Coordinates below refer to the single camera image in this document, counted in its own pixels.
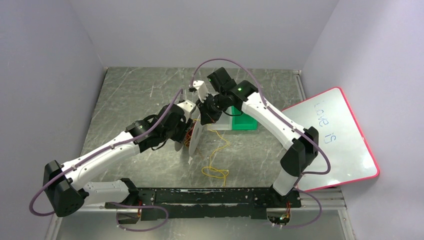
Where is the red orange wound cable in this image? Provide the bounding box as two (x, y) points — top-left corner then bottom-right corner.
(183, 124), (196, 148)

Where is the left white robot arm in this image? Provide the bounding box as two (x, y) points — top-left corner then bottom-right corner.
(43, 100), (196, 217)

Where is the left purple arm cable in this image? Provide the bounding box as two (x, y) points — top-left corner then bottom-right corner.
(28, 88), (185, 218)

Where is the clear white plastic bin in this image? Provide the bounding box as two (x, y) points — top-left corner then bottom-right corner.
(207, 114), (233, 131)

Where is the yellow cable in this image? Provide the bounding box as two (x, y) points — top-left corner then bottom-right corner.
(192, 118), (231, 188)

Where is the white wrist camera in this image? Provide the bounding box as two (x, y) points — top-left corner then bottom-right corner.
(177, 100), (197, 122)
(188, 80), (210, 103)

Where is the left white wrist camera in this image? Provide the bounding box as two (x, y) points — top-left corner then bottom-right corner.
(177, 100), (197, 122)

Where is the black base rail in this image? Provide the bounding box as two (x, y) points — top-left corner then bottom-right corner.
(105, 187), (302, 221)

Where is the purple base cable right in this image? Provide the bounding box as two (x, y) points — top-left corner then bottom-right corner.
(272, 187), (323, 230)

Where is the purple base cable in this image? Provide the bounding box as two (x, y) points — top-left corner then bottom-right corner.
(109, 198), (170, 232)
(272, 187), (323, 230)

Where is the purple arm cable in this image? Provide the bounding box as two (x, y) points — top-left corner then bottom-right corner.
(190, 58), (332, 186)
(28, 88), (185, 218)

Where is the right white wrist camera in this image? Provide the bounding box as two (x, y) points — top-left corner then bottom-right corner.
(188, 80), (210, 103)

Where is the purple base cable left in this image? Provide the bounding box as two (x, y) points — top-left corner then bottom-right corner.
(109, 198), (170, 232)

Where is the green plastic bin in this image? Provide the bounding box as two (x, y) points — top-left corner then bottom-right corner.
(231, 106), (258, 131)

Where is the white cable spool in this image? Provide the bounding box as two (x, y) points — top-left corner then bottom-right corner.
(174, 115), (204, 158)

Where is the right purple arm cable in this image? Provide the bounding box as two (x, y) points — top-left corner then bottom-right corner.
(190, 58), (332, 186)

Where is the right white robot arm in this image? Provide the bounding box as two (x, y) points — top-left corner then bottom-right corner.
(189, 67), (319, 196)

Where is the pink framed whiteboard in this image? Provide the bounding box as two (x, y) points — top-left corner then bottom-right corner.
(282, 87), (380, 191)

